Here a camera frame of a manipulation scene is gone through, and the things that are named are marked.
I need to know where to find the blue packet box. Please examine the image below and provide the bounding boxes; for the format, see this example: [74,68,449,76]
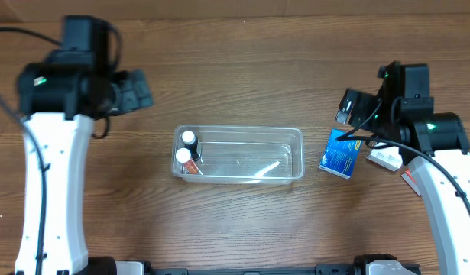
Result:
[319,128,361,180]

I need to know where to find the dark bottle white cap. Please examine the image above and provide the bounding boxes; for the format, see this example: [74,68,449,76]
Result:
[181,131,202,161]

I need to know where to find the orange bottle white cap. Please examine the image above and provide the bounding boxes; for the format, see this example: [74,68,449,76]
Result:
[175,147,201,174]

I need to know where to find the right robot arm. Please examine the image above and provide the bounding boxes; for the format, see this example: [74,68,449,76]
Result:
[335,61,470,274]

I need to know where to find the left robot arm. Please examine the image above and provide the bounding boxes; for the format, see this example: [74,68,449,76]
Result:
[15,15,154,275]

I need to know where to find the clear plastic container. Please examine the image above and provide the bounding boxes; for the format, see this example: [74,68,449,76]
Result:
[171,125,305,185]

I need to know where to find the white packet box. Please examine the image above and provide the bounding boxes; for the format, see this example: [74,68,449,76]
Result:
[366,142,403,172]

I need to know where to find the red packet box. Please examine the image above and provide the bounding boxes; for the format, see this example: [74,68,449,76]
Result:
[401,169,421,196]

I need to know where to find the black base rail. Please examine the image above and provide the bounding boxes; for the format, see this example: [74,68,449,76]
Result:
[112,252,423,275]

